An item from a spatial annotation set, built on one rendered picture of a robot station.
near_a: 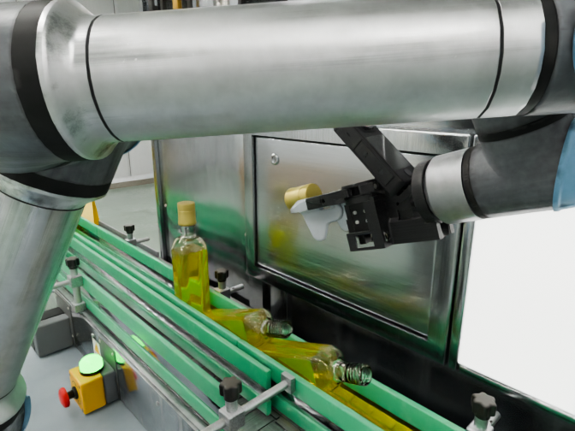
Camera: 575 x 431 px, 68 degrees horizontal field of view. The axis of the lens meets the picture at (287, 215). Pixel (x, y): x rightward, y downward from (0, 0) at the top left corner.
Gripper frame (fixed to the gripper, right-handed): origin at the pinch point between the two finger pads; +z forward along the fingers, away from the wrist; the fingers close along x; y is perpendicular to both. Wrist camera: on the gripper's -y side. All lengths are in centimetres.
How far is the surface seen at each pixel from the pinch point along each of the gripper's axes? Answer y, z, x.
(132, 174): -94, 590, 252
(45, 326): 14, 75, -20
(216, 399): 24.5, 12.9, -14.6
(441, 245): 10.5, -12.8, 10.8
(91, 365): 22, 50, -19
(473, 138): -2.7, -20.4, 11.0
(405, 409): 30.7, -7.0, 1.7
